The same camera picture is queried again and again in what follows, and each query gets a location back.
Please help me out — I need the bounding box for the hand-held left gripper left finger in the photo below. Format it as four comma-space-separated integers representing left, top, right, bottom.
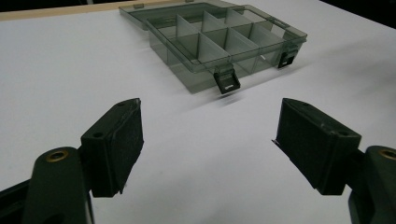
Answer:
79, 97, 145, 198

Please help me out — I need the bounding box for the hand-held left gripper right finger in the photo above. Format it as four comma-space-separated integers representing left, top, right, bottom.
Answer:
271, 97, 362, 196

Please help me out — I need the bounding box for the transparent grey compartment box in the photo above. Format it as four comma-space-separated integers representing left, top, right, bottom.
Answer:
118, 0, 308, 95

